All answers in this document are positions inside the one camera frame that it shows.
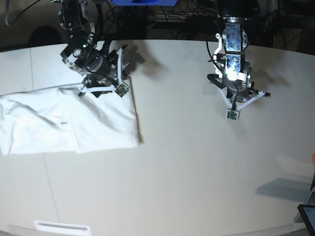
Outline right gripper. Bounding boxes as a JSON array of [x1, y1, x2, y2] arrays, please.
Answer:
[[81, 46, 145, 92]]

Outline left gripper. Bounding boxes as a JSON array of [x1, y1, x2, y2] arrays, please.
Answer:
[[222, 80, 253, 105]]

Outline white printed T-shirt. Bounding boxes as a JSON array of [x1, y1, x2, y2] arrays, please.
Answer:
[[0, 84, 140, 156]]

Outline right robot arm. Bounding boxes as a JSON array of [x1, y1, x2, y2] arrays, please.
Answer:
[[58, 0, 144, 97]]

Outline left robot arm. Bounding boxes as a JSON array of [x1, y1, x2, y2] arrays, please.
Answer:
[[207, 0, 254, 105]]

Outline blue box at top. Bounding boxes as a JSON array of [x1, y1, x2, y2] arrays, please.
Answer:
[[111, 0, 177, 6]]

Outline black power strip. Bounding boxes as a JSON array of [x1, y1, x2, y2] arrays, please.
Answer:
[[189, 13, 217, 24]]

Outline dark tablet device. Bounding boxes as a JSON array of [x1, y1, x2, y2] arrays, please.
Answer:
[[298, 205, 315, 236]]

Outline white label on table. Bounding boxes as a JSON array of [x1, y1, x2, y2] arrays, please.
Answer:
[[34, 220, 92, 236]]

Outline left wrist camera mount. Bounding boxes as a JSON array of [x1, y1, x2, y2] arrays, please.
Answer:
[[207, 74, 271, 121]]

